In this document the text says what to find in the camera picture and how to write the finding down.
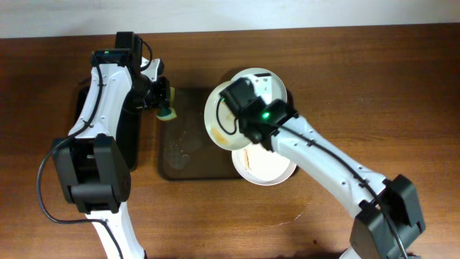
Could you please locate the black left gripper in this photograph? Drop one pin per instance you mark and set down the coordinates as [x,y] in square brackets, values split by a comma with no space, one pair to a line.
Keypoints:
[162,95]

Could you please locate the green yellow sponge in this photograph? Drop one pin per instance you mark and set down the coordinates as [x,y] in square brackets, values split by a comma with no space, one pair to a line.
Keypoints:
[167,112]

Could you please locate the white plate stained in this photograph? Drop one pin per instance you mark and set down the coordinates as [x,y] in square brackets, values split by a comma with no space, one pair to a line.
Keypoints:
[220,123]
[262,167]

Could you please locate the grey-white plate top stained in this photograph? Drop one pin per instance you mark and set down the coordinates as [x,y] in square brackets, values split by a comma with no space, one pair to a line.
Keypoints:
[266,84]

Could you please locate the white plate bottom stained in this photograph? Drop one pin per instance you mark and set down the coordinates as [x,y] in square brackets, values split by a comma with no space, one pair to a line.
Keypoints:
[262,167]

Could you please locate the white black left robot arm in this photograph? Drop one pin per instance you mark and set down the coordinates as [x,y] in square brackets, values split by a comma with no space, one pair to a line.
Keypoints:
[101,194]

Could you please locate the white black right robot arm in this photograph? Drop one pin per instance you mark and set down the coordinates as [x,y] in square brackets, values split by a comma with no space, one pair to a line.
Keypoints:
[387,213]

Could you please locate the brown serving tray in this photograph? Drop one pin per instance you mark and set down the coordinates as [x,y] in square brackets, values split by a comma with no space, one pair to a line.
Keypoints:
[186,152]

